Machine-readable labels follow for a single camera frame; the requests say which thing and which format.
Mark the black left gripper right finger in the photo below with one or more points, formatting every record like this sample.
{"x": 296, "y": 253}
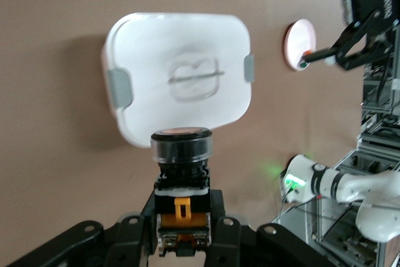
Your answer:
{"x": 231, "y": 242}

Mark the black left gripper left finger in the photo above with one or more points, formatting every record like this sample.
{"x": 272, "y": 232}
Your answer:
{"x": 125, "y": 239}

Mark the orange push button switch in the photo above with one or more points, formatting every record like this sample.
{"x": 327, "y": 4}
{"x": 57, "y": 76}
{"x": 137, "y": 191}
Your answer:
{"x": 181, "y": 167}

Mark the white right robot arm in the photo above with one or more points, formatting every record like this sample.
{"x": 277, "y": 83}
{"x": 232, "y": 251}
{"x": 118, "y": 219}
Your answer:
{"x": 331, "y": 182}

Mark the white lidded plastic box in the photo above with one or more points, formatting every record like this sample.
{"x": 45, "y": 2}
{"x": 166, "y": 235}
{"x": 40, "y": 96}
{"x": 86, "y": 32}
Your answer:
{"x": 156, "y": 60}

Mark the pink round plate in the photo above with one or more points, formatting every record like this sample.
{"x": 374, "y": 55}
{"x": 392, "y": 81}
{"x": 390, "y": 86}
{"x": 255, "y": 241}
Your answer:
{"x": 298, "y": 38}

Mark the aluminium frame rack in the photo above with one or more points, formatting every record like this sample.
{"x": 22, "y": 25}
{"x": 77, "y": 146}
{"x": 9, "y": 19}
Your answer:
{"x": 375, "y": 142}

